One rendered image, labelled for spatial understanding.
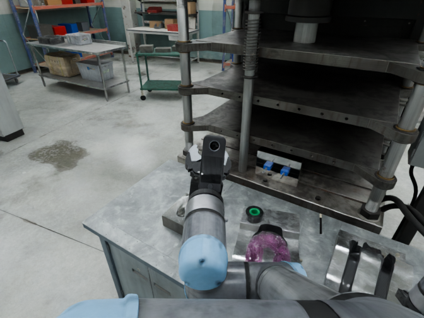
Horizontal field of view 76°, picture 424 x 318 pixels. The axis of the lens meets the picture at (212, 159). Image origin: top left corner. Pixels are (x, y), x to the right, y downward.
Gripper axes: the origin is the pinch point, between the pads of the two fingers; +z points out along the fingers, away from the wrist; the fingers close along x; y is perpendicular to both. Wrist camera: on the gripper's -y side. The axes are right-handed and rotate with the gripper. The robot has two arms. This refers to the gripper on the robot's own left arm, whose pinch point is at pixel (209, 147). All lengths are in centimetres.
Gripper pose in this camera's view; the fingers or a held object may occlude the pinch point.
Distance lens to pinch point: 68.7
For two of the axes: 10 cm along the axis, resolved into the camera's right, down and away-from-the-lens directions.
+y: -1.4, 8.4, 5.3
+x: 9.9, 1.2, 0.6
